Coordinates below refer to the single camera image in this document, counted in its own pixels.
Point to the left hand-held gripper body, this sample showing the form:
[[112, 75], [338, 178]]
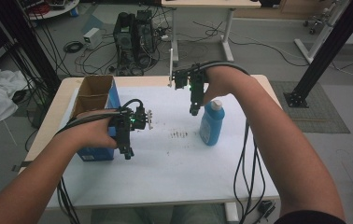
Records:
[[124, 122]]

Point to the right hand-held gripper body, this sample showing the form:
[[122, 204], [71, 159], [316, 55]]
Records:
[[194, 81]]

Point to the blue bottle with white cap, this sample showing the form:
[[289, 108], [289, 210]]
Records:
[[212, 124]]

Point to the blue cardboard box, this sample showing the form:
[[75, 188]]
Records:
[[94, 93]]

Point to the person's right hand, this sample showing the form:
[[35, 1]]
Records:
[[219, 82]]

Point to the person's left hand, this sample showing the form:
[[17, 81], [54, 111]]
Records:
[[95, 130]]

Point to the white table cover sheet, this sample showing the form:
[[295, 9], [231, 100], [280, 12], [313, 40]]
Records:
[[171, 174]]

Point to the black computer tower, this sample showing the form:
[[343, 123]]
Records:
[[134, 40]]

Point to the white-legged wooden desk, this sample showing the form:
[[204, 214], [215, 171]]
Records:
[[208, 3]]

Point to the small white device box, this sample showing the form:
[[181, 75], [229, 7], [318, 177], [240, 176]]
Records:
[[92, 38]]

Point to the grey tape strip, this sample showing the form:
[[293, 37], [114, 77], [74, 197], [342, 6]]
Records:
[[21, 166]]

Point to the white table leg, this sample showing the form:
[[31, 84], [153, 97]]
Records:
[[232, 213]]

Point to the black plug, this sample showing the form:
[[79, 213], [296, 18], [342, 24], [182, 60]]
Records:
[[266, 208]]

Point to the grey floor mat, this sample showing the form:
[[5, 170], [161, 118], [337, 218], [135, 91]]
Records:
[[321, 112]]

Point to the round white table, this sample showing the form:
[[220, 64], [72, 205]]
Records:
[[56, 9]]

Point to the white metal stand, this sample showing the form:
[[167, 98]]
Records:
[[321, 34]]

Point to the office chair base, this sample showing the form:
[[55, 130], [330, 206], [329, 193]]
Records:
[[316, 21]]

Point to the black sleeve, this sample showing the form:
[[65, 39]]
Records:
[[311, 217]]

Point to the black metal stand post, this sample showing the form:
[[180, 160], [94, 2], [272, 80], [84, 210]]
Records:
[[37, 59], [330, 49]]

